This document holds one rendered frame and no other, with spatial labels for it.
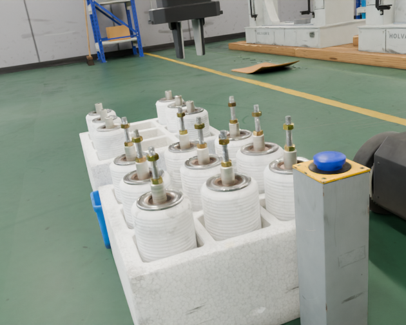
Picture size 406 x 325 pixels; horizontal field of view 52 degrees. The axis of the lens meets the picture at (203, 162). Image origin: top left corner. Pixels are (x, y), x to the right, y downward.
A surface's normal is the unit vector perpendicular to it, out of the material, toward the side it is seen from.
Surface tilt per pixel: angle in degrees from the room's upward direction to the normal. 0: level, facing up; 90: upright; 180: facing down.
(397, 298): 0
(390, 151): 46
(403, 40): 90
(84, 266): 0
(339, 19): 90
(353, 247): 90
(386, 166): 90
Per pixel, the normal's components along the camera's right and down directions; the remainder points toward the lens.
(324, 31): 0.32, 0.29
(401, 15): -0.94, 0.22
